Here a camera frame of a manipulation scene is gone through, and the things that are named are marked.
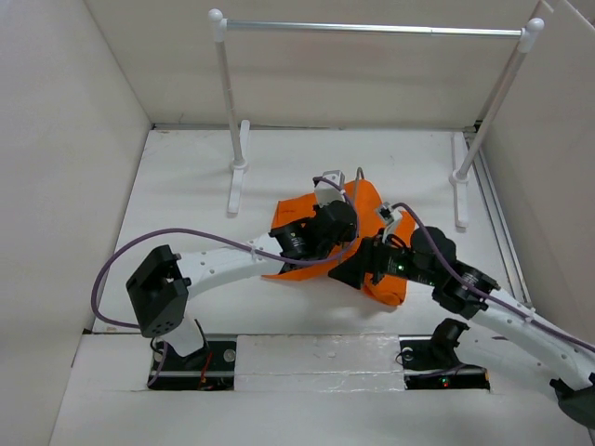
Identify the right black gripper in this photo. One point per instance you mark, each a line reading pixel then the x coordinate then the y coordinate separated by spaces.
pixel 353 269

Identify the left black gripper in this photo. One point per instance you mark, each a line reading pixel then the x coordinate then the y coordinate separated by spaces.
pixel 350 234

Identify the orange trousers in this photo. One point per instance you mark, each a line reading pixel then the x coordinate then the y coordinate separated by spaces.
pixel 390 290

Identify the grey clothes hanger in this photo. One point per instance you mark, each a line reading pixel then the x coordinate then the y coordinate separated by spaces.
pixel 359 176

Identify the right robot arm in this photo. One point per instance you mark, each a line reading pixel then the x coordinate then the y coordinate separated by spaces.
pixel 430 259

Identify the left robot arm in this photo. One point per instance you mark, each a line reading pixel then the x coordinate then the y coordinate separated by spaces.
pixel 164 282

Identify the white clothes rack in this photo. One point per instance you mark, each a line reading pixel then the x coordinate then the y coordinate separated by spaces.
pixel 463 156

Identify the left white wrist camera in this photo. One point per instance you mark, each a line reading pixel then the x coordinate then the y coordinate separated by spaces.
pixel 328 188

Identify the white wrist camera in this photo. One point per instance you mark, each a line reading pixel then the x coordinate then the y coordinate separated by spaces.
pixel 328 188
pixel 391 218

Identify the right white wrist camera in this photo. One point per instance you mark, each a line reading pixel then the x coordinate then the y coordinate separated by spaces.
pixel 391 218

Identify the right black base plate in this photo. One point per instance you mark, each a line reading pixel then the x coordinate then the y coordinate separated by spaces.
pixel 422 370

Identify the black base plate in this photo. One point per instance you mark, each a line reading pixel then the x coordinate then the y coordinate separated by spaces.
pixel 211 369
pixel 422 370

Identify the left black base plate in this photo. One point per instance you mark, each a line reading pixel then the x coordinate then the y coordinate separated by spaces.
pixel 211 369

